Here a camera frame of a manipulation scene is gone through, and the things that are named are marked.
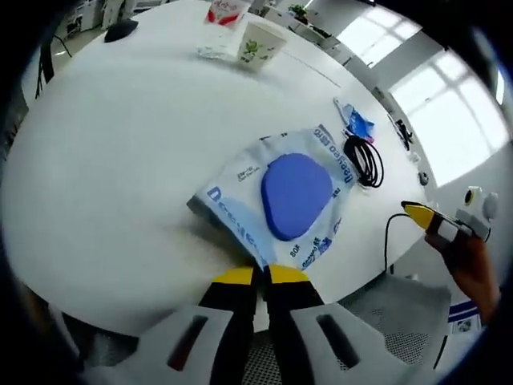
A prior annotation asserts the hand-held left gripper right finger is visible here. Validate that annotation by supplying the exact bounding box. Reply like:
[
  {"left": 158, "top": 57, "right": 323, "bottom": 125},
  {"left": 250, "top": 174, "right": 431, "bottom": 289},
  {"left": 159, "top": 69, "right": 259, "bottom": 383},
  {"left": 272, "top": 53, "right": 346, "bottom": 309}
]
[{"left": 267, "top": 263, "right": 418, "bottom": 385}]

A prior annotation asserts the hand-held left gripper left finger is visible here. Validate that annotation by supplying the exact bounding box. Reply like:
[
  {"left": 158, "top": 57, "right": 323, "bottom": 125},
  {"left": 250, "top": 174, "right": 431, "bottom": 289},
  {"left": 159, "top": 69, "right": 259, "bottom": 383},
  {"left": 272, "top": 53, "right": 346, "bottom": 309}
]
[{"left": 79, "top": 265, "right": 257, "bottom": 385}]

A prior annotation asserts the small blue plastic packet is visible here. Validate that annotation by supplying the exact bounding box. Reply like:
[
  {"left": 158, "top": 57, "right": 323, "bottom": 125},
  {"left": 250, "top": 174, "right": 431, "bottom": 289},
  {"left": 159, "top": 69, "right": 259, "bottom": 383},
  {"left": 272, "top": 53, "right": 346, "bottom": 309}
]
[{"left": 332, "top": 96, "right": 377, "bottom": 144}]

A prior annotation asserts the wet wipes pack blue lid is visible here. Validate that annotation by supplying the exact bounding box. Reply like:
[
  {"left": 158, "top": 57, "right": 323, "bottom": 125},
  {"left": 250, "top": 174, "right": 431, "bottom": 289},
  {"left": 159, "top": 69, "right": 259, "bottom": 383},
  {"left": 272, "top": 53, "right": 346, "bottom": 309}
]
[{"left": 186, "top": 123, "right": 358, "bottom": 274}]

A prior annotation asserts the white paper cup green print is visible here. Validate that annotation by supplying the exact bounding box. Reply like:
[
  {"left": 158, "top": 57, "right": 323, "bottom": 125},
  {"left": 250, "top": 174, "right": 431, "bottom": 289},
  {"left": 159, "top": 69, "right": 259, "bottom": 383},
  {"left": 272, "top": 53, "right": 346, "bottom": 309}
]
[{"left": 234, "top": 20, "right": 289, "bottom": 72}]

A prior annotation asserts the clear plastic bottle red label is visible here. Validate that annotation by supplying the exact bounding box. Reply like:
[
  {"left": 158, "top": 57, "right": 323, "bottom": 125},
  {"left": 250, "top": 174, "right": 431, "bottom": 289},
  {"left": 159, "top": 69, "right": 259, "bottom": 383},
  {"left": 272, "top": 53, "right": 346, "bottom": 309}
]
[{"left": 196, "top": 0, "right": 253, "bottom": 63}]

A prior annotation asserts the black computer mouse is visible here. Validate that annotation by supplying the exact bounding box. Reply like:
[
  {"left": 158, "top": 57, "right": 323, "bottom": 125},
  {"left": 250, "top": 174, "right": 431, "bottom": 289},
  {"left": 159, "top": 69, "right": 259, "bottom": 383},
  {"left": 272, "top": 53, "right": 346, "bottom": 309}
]
[{"left": 103, "top": 18, "right": 139, "bottom": 43}]

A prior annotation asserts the person's right hand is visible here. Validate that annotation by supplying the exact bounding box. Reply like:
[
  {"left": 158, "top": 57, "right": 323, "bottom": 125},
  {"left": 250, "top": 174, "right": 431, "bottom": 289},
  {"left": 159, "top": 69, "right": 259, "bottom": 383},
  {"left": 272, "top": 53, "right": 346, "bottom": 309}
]
[{"left": 424, "top": 231, "right": 497, "bottom": 289}]

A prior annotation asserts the white picture board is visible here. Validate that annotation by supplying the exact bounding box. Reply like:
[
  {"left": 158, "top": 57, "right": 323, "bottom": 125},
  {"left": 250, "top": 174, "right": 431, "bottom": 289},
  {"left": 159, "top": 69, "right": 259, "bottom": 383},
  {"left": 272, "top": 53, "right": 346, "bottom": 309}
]
[{"left": 448, "top": 304, "right": 482, "bottom": 336}]

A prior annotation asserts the white table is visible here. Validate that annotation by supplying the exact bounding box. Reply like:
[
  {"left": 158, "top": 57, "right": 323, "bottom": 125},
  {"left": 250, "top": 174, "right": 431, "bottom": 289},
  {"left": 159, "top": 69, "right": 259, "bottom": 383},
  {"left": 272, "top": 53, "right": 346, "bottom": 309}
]
[{"left": 0, "top": 0, "right": 438, "bottom": 336}]

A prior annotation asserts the green potted plant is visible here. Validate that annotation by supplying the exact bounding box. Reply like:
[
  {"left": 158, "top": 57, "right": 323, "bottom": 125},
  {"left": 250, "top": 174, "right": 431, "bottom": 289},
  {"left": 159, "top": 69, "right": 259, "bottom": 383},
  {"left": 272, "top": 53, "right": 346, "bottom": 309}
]
[{"left": 288, "top": 2, "right": 317, "bottom": 21}]

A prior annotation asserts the black tripod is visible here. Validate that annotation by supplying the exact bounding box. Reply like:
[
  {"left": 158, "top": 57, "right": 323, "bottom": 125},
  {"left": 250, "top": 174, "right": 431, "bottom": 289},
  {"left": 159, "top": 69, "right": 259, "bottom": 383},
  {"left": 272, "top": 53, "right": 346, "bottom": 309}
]
[{"left": 34, "top": 23, "right": 72, "bottom": 99}]

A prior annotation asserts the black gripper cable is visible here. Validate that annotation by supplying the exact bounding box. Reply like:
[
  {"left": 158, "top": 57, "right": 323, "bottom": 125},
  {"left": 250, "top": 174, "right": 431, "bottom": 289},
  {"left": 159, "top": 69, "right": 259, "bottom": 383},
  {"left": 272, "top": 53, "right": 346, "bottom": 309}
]
[{"left": 384, "top": 213, "right": 410, "bottom": 278}]

